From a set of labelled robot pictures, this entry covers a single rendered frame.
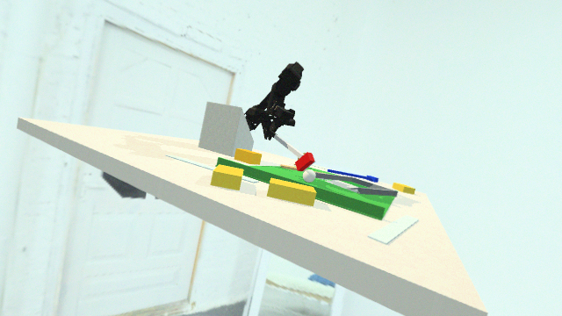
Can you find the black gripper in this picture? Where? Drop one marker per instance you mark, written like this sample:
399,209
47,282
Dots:
265,119

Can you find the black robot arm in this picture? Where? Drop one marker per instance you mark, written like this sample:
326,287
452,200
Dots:
289,80

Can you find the green flat mat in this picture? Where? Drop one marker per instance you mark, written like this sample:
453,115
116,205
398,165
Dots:
384,201

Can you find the white golf ball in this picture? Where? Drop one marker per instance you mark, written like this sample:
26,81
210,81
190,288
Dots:
309,175

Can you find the yellow rectangular block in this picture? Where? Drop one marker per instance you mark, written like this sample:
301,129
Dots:
247,156
292,192
403,188
227,177

